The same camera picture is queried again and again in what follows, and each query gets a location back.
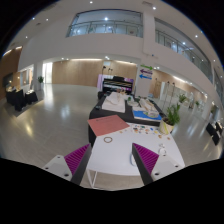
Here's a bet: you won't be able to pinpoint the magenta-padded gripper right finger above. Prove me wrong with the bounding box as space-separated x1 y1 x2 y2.
131 142 186 186

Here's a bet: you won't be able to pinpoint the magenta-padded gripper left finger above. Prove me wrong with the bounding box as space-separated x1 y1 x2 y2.
42 143 93 186

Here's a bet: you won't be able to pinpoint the white power strip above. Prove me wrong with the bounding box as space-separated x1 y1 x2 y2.
129 153 138 167

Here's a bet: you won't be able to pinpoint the row of small colourful badges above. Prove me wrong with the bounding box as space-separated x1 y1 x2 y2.
119 123 173 140

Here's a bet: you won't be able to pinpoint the blue model base board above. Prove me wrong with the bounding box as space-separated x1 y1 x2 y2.
132 109 163 123

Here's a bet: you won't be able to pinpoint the potted plant in striped pot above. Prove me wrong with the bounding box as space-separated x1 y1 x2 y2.
158 103 182 136

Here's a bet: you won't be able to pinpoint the pink rectangular mat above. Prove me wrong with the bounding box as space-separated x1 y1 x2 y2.
86 114 131 138

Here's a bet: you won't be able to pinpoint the black display table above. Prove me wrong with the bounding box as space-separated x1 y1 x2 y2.
87 93 166 148

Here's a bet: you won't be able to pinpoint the distant green potted plants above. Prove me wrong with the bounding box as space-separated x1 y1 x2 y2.
178 93 188 104

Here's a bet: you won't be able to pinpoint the black piano with purple backdrop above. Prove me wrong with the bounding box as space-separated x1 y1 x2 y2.
96 73 135 98

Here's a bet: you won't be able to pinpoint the black covered tables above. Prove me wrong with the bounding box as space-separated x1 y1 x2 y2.
4 87 39 113

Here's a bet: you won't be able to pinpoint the arrow direction signs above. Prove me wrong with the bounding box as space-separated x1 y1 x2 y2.
138 64 154 81

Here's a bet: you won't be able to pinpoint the tall indoor plant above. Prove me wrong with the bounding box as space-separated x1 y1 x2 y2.
37 75 45 91

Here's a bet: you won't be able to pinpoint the glass balcony railing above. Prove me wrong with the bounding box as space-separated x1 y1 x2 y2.
65 19 144 38
154 29 214 83

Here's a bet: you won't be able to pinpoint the recessed ceiling lights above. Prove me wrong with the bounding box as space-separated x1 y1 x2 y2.
31 0 205 38

